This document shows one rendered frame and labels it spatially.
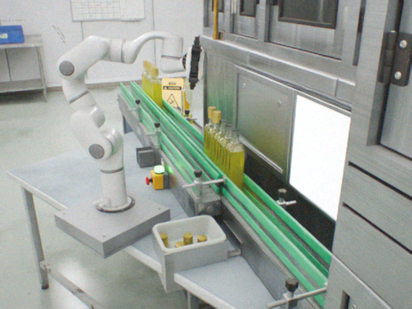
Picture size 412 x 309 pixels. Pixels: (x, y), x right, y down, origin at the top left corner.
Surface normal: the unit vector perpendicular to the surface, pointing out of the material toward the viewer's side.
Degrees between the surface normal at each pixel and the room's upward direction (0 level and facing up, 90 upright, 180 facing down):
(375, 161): 90
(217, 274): 0
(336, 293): 90
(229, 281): 0
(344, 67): 90
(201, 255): 90
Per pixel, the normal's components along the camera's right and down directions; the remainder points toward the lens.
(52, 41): 0.35, 0.36
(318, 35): -0.94, 0.14
